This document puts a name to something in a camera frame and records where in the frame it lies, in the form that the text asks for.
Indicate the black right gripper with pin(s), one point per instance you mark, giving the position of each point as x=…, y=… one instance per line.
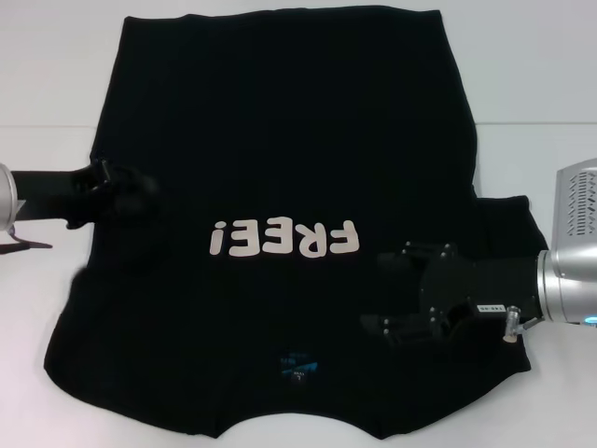
x=466, y=289

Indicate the black shirt with FREE print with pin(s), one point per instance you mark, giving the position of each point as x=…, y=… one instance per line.
x=280, y=140

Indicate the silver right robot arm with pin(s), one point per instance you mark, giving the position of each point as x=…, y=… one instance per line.
x=569, y=280

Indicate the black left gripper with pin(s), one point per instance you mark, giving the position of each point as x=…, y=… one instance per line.
x=46, y=196

